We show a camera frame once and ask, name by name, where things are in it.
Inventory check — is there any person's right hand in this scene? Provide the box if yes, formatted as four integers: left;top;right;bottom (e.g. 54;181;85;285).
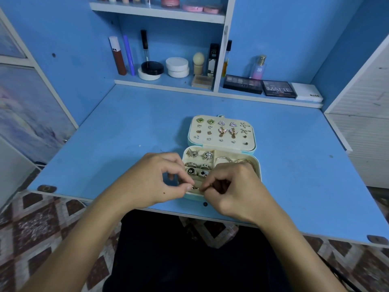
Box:
199;162;274;225

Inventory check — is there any person's left hand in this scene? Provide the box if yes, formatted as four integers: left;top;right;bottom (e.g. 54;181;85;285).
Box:
115;152;195;210

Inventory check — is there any silver bangle bracelet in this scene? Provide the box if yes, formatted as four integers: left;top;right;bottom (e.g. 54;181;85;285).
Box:
214;155;251;167

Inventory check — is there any cream jewellery box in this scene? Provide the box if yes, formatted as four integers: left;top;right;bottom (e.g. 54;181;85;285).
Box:
181;114;262;201

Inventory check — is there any person's right forearm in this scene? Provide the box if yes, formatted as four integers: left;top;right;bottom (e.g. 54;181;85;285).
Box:
255;206;347;292

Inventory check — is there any person's left forearm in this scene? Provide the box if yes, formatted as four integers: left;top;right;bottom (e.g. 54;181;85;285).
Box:
21;191;147;292

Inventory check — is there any person's dark clothing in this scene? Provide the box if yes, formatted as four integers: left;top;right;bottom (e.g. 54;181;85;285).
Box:
103;210;305;292

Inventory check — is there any white flat box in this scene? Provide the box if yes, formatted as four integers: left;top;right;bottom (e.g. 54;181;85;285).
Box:
291;82;324;104

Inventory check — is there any dark eyeshadow palette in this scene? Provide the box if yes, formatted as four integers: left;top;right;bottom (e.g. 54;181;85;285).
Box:
223;75;264;95

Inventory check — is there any black lettered eyeshadow palette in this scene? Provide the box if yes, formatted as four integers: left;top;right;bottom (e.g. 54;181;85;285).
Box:
262;80;297;99

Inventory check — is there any square brown powder compact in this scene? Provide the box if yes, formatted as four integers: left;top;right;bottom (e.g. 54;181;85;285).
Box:
191;75;215;90

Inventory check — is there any white bowl black inside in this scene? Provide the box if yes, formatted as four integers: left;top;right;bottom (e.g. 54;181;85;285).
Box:
137;60;164;81

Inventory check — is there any white round cream jar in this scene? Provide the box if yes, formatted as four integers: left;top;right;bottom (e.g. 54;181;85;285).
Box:
165;56;190;79

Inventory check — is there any small pink perfume bottle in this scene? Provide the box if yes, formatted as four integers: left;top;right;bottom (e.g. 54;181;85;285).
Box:
250;55;267;80

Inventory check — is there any blue cosmetic tube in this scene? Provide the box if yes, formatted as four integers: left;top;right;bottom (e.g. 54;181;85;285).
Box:
123;35;136;76

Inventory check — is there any brown lipstick tube white cap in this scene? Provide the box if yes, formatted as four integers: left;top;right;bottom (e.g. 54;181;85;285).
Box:
109;36;128;76

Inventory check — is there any beige makeup sponge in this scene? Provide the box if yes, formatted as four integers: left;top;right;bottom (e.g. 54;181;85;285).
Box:
192;52;206;77

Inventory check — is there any thin dark cosmetic bottle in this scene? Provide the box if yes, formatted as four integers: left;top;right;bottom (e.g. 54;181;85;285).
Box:
221;40;232;78

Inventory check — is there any black makeup brush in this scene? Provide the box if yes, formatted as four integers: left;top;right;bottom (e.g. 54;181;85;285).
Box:
141;30;150;63

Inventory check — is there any black cosmetic bottle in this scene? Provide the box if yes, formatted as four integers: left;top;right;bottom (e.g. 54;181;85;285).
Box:
207;43;221;78

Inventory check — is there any white slatted cabinet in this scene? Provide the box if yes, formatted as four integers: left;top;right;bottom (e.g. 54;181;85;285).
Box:
325;36;389;189

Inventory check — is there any white framed marbled panel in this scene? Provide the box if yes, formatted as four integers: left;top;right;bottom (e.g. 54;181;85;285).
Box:
0;9;79;168

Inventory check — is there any white shelf unit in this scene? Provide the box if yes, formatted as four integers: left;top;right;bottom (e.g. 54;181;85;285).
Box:
89;0;324;109

